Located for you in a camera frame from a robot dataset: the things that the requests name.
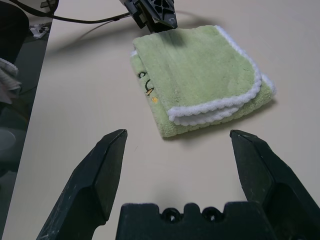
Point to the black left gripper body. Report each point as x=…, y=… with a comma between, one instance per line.
x=135, y=10

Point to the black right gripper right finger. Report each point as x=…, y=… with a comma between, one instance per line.
x=255, y=170

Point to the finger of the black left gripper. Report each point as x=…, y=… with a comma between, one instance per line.
x=155, y=27
x=162, y=12

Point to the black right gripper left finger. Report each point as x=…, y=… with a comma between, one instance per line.
x=105, y=170

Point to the green towel with white trim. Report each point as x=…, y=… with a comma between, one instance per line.
x=195, y=70

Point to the small white plastic part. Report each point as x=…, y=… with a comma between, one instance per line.
x=38, y=30

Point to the white grey fabric bundle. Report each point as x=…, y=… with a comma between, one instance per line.
x=8, y=80

